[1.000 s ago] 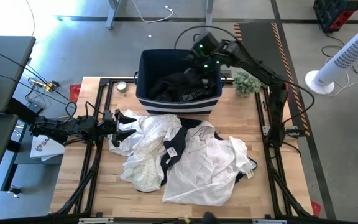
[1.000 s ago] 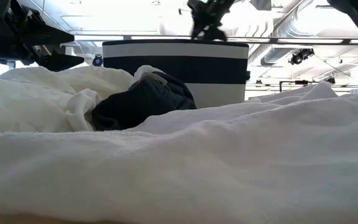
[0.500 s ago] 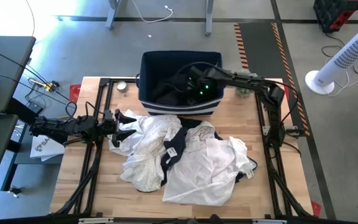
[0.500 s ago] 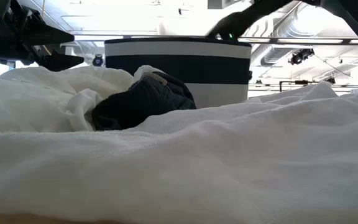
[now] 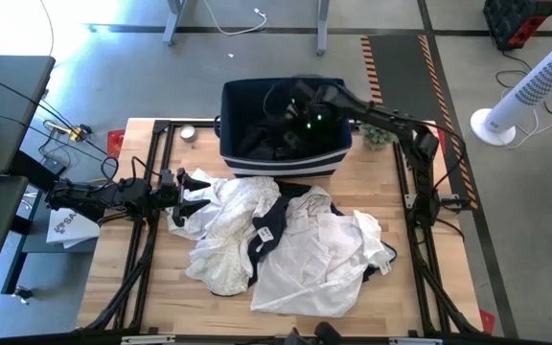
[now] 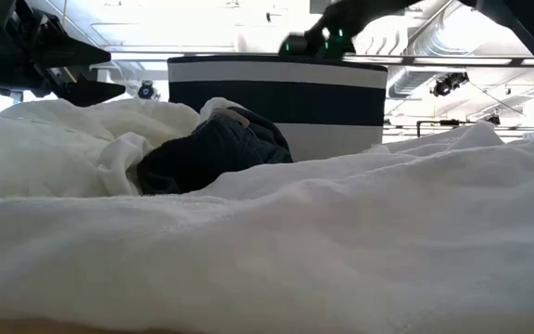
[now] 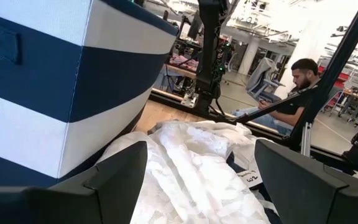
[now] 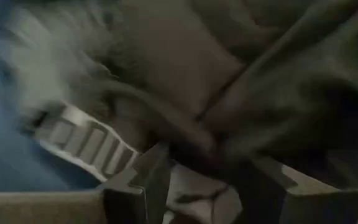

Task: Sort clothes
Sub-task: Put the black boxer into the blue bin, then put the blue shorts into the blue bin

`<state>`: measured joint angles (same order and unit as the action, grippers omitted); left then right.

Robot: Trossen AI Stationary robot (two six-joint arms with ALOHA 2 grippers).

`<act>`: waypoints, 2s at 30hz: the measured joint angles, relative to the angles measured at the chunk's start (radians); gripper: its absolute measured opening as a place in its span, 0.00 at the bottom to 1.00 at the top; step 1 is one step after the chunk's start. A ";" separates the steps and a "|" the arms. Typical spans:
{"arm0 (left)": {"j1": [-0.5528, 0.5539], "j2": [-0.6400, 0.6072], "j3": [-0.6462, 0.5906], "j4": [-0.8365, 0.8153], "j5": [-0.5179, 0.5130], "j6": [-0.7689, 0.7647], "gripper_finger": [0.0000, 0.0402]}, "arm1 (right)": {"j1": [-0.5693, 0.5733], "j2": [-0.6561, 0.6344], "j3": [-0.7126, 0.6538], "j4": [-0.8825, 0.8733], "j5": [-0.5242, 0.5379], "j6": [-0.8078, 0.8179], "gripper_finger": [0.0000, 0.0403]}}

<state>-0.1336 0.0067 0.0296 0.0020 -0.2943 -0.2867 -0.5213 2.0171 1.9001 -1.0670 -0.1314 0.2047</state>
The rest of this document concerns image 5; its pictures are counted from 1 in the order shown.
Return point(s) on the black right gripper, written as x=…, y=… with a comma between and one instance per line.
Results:
x=309, y=110

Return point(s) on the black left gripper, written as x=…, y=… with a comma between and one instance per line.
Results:
x=166, y=196

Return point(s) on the plain white garment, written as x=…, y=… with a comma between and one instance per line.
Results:
x=194, y=225

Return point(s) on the dark grey garment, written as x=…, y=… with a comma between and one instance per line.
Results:
x=276, y=141

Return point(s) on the white lace garment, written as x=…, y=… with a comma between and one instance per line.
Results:
x=230, y=230

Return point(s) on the black garment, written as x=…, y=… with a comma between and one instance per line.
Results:
x=295, y=189

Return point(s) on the navy garment with white label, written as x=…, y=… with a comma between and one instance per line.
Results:
x=269, y=220

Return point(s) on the white textured shirt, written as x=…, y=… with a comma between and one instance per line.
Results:
x=319, y=259

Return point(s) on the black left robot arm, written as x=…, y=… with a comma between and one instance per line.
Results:
x=94, y=194

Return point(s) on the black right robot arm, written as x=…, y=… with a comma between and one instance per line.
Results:
x=386, y=117

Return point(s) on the navy white striped fabric basket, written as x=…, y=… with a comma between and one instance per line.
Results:
x=285, y=165

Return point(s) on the small round metal tin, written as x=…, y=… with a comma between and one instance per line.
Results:
x=188, y=133

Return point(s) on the small green plant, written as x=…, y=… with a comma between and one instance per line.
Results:
x=376, y=136

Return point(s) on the grey desk leg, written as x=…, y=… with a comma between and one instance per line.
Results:
x=323, y=29
x=173, y=24

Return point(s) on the hazard-striped dark floor mat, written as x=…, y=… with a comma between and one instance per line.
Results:
x=400, y=67

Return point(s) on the white bag with logo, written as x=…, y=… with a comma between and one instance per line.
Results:
x=70, y=230

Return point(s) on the light grey desk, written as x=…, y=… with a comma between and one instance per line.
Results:
x=12, y=96

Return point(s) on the white tower fan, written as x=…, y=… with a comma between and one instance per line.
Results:
x=530, y=81

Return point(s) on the black and red crate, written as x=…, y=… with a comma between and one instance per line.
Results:
x=515, y=21

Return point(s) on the red corner bracket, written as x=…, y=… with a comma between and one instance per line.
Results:
x=114, y=143
x=487, y=322

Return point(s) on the black table-level camera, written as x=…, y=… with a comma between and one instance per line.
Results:
x=328, y=333

